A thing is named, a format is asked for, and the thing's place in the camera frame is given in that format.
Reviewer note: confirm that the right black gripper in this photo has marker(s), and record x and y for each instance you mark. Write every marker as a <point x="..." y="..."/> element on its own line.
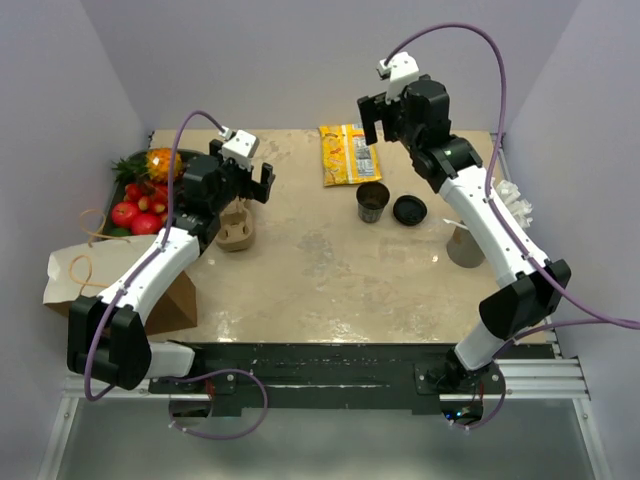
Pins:
<point x="369" y="108"/>

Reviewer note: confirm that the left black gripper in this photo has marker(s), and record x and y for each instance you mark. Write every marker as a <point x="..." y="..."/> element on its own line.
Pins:
<point x="259" y="191"/>

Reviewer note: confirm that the dark coffee cup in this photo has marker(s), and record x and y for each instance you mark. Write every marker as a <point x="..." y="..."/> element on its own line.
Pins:
<point x="372" y="198"/>

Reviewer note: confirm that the black cup lid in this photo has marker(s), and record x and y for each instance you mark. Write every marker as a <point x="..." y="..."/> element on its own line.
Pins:
<point x="409" y="210"/>

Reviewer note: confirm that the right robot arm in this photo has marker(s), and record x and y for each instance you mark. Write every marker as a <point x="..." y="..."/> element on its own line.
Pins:
<point x="523" y="272"/>

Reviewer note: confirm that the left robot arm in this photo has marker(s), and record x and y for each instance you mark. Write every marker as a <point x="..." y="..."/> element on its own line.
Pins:
<point x="106" y="332"/>

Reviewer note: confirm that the cardboard cup carrier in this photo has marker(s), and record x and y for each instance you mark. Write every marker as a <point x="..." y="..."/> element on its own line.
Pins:
<point x="237" y="231"/>

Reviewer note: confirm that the yellow snack bag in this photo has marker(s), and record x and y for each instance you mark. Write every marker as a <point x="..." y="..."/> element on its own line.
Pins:
<point x="346" y="157"/>

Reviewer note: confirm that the orange toy pineapple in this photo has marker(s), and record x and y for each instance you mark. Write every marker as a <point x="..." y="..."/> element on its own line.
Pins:
<point x="157" y="162"/>

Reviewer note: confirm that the small red fruits cluster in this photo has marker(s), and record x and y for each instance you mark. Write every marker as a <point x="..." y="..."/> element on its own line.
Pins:
<point x="148" y="196"/>

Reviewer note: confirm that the red apple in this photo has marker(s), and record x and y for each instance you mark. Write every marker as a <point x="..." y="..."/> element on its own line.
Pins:
<point x="123" y="214"/>
<point x="146" y="224"/>

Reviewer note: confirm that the black fruit tray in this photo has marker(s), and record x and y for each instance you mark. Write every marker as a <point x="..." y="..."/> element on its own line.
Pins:
<point x="127" y="170"/>

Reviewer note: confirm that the green lime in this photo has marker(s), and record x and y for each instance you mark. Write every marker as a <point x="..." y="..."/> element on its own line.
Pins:
<point x="119" y="232"/>

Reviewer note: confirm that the grey straw holder cup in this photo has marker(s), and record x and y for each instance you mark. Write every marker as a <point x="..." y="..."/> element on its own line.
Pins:
<point x="462" y="248"/>

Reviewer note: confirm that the brown paper bag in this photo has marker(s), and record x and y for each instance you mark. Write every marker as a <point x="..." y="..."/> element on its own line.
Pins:
<point x="90" y="267"/>

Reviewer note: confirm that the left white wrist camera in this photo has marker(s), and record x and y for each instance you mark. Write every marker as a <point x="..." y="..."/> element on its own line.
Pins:
<point x="240" y="146"/>

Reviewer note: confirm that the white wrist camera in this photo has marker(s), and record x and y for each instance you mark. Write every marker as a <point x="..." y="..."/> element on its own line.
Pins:
<point x="400" y="71"/>
<point x="240" y="146"/>

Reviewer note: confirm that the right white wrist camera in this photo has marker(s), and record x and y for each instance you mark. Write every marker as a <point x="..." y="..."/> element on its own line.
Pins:
<point x="400" y="71"/>

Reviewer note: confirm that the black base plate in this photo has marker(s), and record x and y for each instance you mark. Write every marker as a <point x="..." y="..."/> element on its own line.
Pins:
<point x="322" y="376"/>

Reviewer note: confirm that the aluminium frame rail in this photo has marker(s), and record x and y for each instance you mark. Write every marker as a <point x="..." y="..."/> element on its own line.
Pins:
<point x="525" y="379"/>

